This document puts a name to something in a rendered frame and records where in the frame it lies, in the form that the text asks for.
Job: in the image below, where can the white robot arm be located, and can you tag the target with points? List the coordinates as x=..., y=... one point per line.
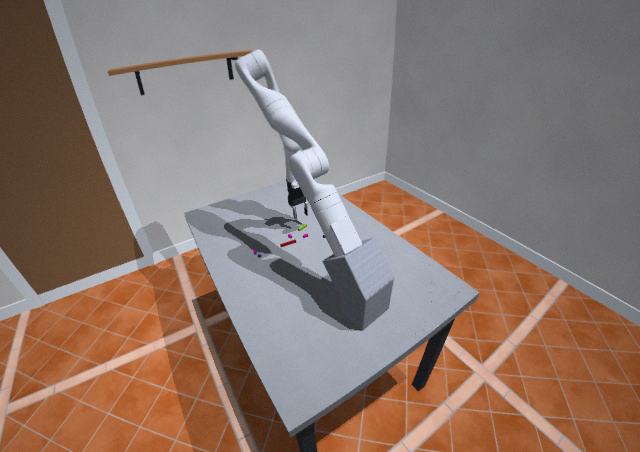
x=305, y=165

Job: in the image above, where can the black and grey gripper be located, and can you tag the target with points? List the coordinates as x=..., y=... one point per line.
x=296, y=195

